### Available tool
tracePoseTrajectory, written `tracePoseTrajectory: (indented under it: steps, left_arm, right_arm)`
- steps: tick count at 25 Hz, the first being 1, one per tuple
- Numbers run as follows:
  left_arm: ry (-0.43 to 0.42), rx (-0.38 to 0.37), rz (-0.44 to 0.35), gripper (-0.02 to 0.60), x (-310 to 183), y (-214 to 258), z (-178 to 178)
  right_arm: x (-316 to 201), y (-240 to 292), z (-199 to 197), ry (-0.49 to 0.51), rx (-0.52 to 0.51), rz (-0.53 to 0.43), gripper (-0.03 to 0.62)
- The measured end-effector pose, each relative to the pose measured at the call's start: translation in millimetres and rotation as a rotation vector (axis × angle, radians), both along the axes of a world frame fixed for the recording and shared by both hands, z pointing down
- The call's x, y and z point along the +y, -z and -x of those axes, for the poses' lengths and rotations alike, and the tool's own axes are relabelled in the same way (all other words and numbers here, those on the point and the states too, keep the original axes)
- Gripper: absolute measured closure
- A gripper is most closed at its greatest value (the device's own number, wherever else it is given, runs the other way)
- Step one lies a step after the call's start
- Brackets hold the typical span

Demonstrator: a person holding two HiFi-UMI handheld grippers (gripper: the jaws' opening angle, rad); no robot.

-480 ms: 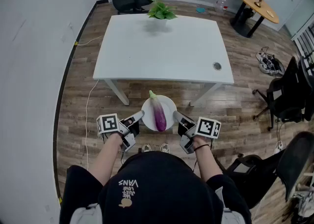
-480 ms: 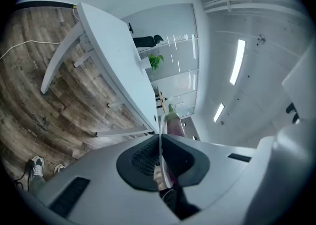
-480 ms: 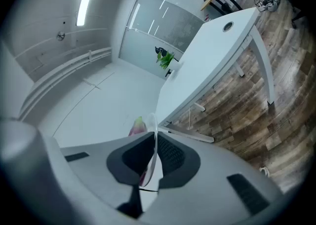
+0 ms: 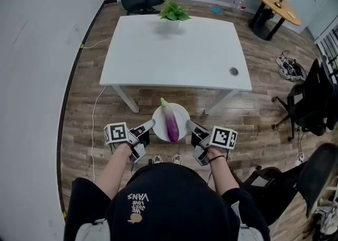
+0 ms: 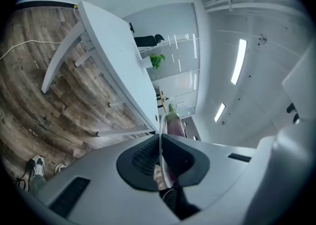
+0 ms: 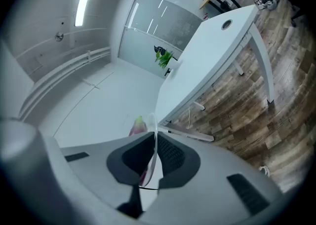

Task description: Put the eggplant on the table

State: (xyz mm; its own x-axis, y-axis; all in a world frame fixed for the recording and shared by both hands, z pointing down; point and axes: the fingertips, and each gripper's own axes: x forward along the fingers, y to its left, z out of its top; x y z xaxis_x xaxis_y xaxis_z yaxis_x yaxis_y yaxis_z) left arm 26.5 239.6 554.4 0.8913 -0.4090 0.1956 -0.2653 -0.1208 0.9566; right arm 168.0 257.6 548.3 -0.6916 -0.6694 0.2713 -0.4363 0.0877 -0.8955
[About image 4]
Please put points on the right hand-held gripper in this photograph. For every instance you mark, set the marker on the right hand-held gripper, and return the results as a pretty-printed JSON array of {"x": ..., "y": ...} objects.
[{"x": 224, "y": 137}]

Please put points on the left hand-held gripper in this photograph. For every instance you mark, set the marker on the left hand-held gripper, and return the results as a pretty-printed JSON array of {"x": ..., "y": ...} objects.
[{"x": 116, "y": 133}]

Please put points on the white round plate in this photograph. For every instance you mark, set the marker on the white round plate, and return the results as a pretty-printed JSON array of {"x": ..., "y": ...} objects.
[{"x": 159, "y": 123}]

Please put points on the purple eggplant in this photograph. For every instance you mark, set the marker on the purple eggplant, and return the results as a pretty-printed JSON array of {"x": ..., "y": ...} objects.
[{"x": 171, "y": 125}]

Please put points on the person's left forearm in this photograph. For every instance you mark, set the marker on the person's left forearm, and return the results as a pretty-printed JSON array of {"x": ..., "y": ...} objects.
[{"x": 116, "y": 167}]

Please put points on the person's right forearm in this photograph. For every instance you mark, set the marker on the person's right forearm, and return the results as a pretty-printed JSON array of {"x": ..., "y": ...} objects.
[{"x": 223, "y": 174}]

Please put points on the person's left shoe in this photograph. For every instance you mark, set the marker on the person's left shoe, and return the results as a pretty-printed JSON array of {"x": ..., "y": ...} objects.
[{"x": 157, "y": 159}]

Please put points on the person's shoe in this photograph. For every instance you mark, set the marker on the person's shoe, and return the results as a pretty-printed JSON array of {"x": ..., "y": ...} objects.
[
  {"x": 157, "y": 159},
  {"x": 177, "y": 159}
]

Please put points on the person's right shoe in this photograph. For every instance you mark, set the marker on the person's right shoe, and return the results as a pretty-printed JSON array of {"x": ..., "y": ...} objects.
[{"x": 177, "y": 159}]

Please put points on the black wrist band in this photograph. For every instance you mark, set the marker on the black wrist band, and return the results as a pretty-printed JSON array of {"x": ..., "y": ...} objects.
[{"x": 217, "y": 157}]

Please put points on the white table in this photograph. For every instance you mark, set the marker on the white table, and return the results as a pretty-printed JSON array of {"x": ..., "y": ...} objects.
[{"x": 171, "y": 55}]

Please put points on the person's black shirt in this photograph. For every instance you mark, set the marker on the person's black shirt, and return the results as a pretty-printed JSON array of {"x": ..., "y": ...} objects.
[{"x": 169, "y": 203}]

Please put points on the green potted plant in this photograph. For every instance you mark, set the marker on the green potted plant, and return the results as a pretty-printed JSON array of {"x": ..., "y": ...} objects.
[{"x": 173, "y": 12}]

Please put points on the tangle of power strips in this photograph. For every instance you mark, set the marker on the tangle of power strips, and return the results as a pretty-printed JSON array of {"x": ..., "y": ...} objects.
[{"x": 290, "y": 66}]

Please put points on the teal object on floor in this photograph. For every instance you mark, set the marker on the teal object on floor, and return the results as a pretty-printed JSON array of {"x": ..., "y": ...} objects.
[{"x": 216, "y": 10}]

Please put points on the black mesh office chair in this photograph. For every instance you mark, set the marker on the black mesh office chair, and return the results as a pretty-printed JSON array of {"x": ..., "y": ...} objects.
[{"x": 311, "y": 102}]

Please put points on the black padded office chair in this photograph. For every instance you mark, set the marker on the black padded office chair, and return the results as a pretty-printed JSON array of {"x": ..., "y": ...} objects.
[{"x": 303, "y": 181}]

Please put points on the clear plastic jar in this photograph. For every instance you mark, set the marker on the clear plastic jar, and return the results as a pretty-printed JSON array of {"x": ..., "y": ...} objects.
[{"x": 240, "y": 0}]

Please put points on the round wooden side table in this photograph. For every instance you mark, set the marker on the round wooden side table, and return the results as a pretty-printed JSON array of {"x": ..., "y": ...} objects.
[{"x": 274, "y": 0}]

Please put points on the white metal rack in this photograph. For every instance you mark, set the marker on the white metal rack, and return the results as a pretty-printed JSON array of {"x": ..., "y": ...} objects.
[{"x": 328, "y": 47}]

